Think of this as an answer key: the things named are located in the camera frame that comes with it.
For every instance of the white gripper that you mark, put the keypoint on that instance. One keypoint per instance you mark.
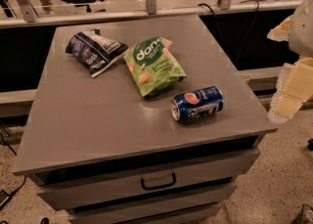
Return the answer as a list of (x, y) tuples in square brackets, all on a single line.
[(303, 30)]

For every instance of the blue chip bag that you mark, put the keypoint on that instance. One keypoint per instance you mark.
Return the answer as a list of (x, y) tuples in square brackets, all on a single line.
[(95, 51)]

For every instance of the green snack bag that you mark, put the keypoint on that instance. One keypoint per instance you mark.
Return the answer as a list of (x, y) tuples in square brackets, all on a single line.
[(152, 66)]

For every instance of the blue Pepsi soda can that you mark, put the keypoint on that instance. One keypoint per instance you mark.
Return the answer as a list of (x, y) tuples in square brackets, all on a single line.
[(194, 104)]

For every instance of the grey drawer cabinet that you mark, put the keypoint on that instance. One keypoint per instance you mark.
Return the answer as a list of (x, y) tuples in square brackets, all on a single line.
[(90, 140)]

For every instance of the black drawer handle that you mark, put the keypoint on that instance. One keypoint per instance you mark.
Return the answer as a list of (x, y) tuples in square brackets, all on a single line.
[(159, 182)]

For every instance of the metal railing frame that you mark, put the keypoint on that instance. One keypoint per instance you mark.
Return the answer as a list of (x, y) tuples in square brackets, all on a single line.
[(143, 4)]

